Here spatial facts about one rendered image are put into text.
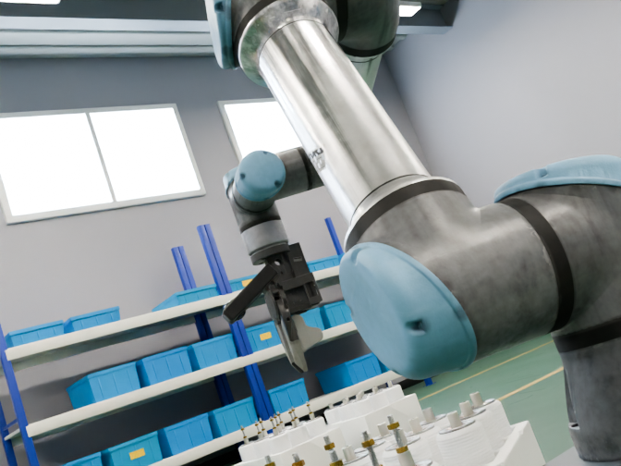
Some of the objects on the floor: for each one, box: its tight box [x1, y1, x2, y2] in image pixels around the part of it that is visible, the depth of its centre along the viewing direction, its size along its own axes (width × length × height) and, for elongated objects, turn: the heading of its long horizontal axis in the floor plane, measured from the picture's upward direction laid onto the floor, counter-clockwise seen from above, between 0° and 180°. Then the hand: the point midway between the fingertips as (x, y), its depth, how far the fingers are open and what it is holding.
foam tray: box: [326, 394, 425, 450], centre depth 381 cm, size 39×39×18 cm
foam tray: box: [234, 427, 347, 466], centre depth 342 cm, size 39×39×18 cm
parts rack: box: [0, 217, 436, 466], centre depth 618 cm, size 64×368×194 cm, turn 66°
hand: (297, 365), depth 122 cm, fingers open, 3 cm apart
